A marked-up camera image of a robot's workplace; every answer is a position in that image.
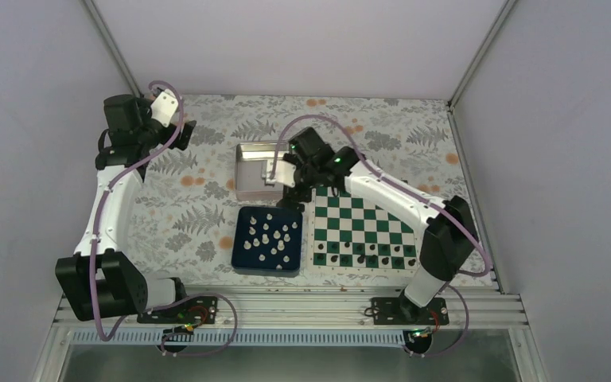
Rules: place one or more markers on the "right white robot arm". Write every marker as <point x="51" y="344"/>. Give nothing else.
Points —
<point x="445" y="230"/>

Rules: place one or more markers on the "floral patterned table mat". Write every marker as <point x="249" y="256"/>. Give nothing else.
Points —
<point x="184" y="218"/>

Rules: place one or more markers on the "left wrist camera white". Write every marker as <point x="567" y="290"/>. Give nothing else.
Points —
<point x="164" y="107"/>

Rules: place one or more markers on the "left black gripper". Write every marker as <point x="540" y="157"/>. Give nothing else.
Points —
<point x="184" y="137"/>

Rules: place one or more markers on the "black chess pieces row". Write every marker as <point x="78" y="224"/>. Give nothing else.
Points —
<point x="364" y="256"/>

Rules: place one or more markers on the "green white chess board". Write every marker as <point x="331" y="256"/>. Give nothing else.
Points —
<point x="340" y="217"/>

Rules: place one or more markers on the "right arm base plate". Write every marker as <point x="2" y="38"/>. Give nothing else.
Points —
<point x="400" y="311"/>

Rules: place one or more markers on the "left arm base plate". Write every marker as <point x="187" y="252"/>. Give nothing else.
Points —
<point x="196" y="311"/>

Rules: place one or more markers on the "blue square tray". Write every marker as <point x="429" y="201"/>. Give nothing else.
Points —
<point x="268" y="242"/>

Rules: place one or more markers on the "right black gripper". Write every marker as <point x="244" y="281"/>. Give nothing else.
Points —
<point x="289" y="194"/>

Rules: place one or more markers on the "silver metal tin tray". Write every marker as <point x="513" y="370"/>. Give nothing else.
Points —
<point x="249" y="186"/>

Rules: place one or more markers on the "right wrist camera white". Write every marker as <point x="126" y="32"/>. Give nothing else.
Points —
<point x="279" y="171"/>

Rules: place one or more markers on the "aluminium rail frame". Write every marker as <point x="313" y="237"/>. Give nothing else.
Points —
<point x="335" y="316"/>

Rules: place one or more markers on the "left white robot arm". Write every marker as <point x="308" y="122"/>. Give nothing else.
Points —
<point x="99" y="280"/>

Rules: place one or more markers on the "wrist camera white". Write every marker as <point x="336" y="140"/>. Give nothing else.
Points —
<point x="164" y="107"/>
<point x="279" y="171"/>

